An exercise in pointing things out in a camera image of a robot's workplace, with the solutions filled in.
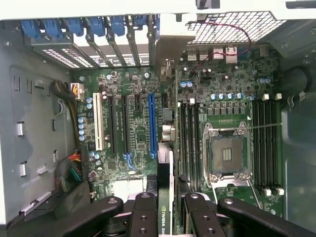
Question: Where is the thin red black wire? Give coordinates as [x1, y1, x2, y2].
[186, 21, 252, 73]

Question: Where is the open black PC case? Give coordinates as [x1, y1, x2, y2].
[0, 0, 316, 237]

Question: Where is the thin metal locking lever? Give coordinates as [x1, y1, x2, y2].
[240, 122, 283, 130]

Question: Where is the black RAM slot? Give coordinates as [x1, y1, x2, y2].
[258, 93, 271, 197]
[266, 98, 275, 188]
[179, 100, 187, 192]
[271, 93, 284, 196]
[187, 98, 194, 192]
[252, 98, 260, 188]
[194, 101, 201, 192]

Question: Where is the long black expansion slot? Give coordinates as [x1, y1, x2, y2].
[107, 95, 119, 155]
[120, 95, 131, 155]

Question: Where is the white expansion slot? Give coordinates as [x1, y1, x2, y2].
[92, 92, 104, 151]

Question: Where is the blue expansion slot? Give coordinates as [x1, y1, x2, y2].
[147, 92, 158, 160]

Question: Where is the yellow black power wire bundle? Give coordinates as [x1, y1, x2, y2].
[50, 80, 85, 147]

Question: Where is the CPU socket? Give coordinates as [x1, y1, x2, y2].
[202, 120, 254, 188]

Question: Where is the multicoloured power wire bundle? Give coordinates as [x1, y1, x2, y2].
[54, 148, 85, 196]

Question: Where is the blue card retention clip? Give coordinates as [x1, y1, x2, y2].
[43, 19, 64, 39]
[21, 19, 42, 40]
[132, 15, 147, 28]
[66, 17, 86, 37]
[89, 17, 107, 37]
[110, 16, 126, 35]

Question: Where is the green motherboard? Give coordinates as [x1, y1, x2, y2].
[71, 44, 284, 218]

